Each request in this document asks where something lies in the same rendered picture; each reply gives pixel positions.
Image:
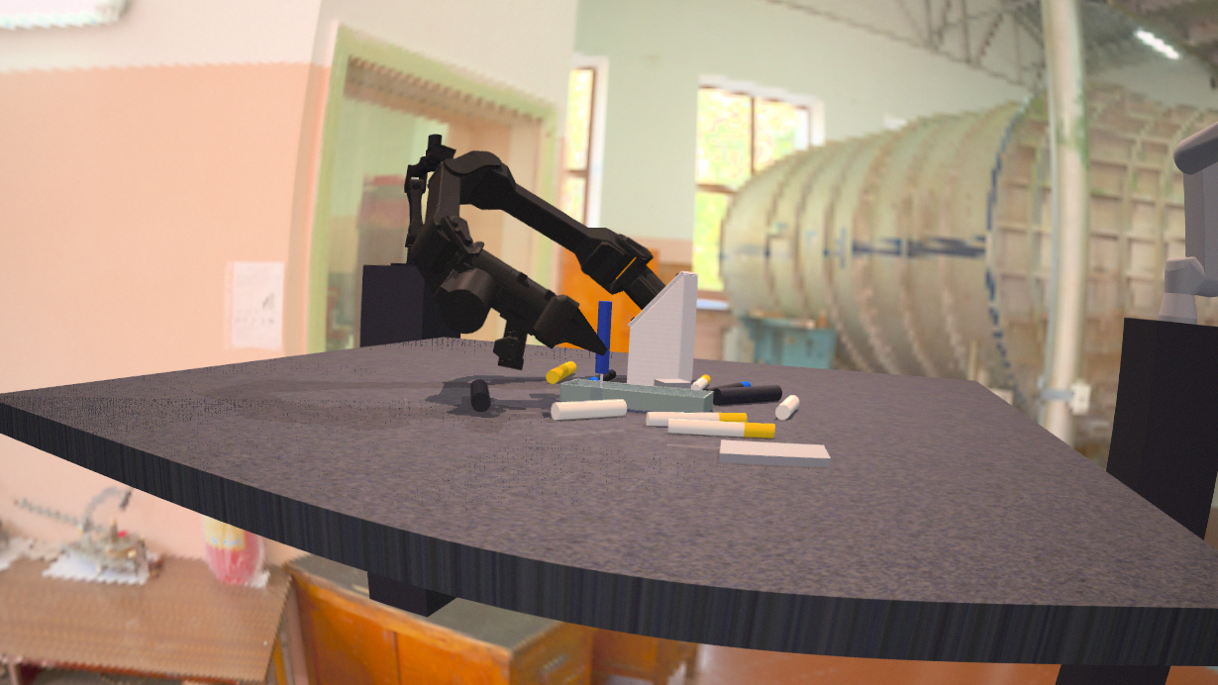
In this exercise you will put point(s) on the keyboard with cream letter keys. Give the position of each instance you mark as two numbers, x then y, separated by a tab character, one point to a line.
638	398

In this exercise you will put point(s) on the yellow cylindrical rod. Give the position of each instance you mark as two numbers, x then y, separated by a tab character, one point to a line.
560	372

